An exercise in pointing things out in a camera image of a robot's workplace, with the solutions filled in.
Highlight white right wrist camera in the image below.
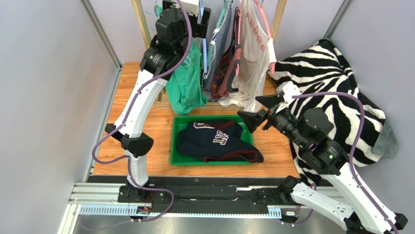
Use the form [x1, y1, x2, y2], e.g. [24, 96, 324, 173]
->
[276, 81, 301, 113]

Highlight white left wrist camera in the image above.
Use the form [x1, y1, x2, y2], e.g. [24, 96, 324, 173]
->
[162, 0, 204, 17]

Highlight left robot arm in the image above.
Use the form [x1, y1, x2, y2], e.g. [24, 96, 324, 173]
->
[105, 2, 211, 203]

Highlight navy tank top maroon trim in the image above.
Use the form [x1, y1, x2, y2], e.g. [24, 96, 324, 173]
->
[176, 119, 264, 163]

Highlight maroon tank top dark trim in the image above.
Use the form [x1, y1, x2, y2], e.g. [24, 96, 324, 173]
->
[209, 7, 242, 102]

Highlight zebra print blanket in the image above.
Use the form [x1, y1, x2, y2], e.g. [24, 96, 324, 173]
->
[271, 39, 397, 167]

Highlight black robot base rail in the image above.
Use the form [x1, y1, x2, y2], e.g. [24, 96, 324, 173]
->
[69, 175, 307, 221]

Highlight green tank top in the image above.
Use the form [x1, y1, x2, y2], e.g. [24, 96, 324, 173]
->
[166, 42, 208, 115]

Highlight wooden clothes rack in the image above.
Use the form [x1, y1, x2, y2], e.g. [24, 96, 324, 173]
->
[130, 0, 288, 104]

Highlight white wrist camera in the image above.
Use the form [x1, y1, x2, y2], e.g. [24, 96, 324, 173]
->
[162, 0, 204, 17]
[276, 81, 301, 113]

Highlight blue white striped tank top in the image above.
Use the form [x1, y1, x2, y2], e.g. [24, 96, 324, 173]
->
[202, 0, 234, 92]

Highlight pink plastic hanger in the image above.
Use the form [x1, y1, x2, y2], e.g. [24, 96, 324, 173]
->
[238, 0, 277, 80]

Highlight light blue plastic hanger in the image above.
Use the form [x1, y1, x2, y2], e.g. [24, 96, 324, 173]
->
[198, 0, 208, 75]

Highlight green plastic tray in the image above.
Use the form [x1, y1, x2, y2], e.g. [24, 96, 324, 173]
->
[170, 115, 254, 166]

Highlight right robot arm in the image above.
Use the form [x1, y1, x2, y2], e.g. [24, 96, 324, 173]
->
[238, 94, 408, 234]

